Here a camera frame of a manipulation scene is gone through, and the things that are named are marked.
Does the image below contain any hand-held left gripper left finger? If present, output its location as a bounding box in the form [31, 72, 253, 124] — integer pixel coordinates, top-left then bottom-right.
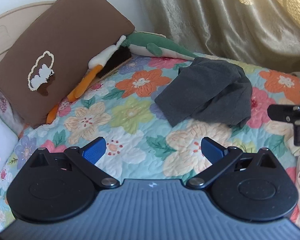
[27, 137, 120, 189]

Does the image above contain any dark grey garment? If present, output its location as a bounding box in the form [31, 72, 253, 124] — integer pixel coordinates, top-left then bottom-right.
[154, 57, 253, 128]

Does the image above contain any white pillow with red print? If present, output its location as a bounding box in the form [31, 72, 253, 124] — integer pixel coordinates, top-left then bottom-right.
[0, 104, 19, 186]

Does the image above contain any dark bristle brush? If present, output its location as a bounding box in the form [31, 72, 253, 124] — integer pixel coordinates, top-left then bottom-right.
[97, 46, 133, 79]

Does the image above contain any white and orange goose plush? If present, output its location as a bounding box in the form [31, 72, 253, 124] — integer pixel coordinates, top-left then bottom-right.
[45, 35, 127, 124]

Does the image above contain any green and white plush toy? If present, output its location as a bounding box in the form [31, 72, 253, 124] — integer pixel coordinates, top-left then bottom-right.
[120, 31, 199, 61]

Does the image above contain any white embroidered pillow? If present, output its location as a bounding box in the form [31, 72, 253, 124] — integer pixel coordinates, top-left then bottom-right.
[0, 64, 24, 134]

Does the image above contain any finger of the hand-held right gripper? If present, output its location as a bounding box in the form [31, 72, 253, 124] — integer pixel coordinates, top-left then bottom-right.
[268, 103, 300, 146]

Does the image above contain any brown pillow with white patch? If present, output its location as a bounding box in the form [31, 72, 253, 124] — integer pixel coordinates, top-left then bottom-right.
[0, 0, 136, 128]

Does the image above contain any beige headboard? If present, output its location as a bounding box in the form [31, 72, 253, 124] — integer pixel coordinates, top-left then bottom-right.
[0, 1, 56, 64]

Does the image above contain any beige patterned curtain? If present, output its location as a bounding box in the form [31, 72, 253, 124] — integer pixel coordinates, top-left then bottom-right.
[134, 0, 300, 73]

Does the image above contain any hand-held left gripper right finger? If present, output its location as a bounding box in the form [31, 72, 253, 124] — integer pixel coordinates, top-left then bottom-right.
[186, 137, 278, 189]

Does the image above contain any floral quilt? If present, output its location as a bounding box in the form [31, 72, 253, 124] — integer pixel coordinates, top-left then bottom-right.
[0, 52, 300, 233]

